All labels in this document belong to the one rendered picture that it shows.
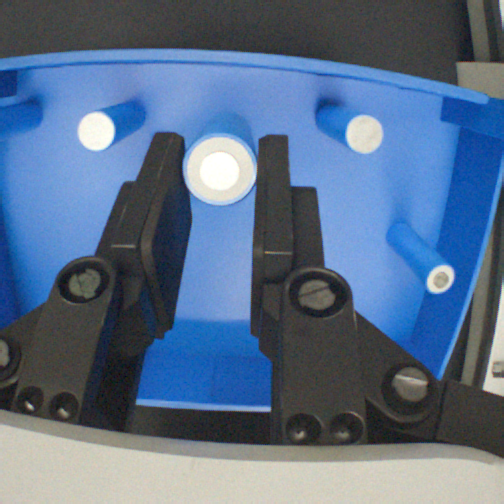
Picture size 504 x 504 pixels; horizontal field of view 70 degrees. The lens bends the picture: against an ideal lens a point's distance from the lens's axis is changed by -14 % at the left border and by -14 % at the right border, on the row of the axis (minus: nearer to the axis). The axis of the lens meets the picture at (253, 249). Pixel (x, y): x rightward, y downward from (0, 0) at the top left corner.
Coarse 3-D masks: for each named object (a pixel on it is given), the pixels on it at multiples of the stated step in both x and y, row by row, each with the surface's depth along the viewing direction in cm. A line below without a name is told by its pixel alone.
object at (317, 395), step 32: (288, 288) 7; (320, 288) 7; (288, 320) 6; (320, 320) 6; (352, 320) 6; (288, 352) 6; (320, 352) 6; (352, 352) 6; (288, 384) 6; (320, 384) 6; (352, 384) 6; (288, 416) 5; (320, 416) 5; (352, 416) 5
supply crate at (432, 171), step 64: (0, 64) 16; (64, 64) 16; (128, 64) 21; (192, 64) 21; (256, 64) 17; (320, 64) 17; (64, 128) 22; (192, 128) 23; (256, 128) 23; (384, 128) 23; (448, 128) 23; (0, 192) 23; (64, 192) 23; (320, 192) 24; (384, 192) 25; (448, 192) 25; (0, 256) 24; (64, 256) 25; (192, 256) 26; (384, 256) 26; (448, 256) 25; (0, 320) 24; (192, 320) 27; (384, 320) 28; (448, 320) 24; (192, 384) 26; (256, 384) 26
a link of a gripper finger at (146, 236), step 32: (160, 160) 9; (128, 192) 9; (160, 192) 8; (128, 224) 7; (160, 224) 8; (128, 256) 7; (160, 256) 8; (128, 288) 7; (160, 288) 8; (32, 320) 7; (128, 320) 7; (160, 320) 9; (0, 352) 6; (128, 352) 8; (0, 384) 6
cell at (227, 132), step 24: (216, 120) 12; (240, 120) 13; (192, 144) 9; (216, 144) 9; (240, 144) 9; (192, 168) 10; (216, 168) 9; (240, 168) 10; (192, 192) 10; (216, 192) 10; (240, 192) 10
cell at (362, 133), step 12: (324, 108) 22; (336, 108) 20; (324, 120) 20; (336, 120) 18; (348, 120) 17; (360, 120) 17; (372, 120) 17; (324, 132) 21; (336, 132) 18; (348, 132) 17; (360, 132) 17; (372, 132) 17; (348, 144) 17; (360, 144) 17; (372, 144) 17
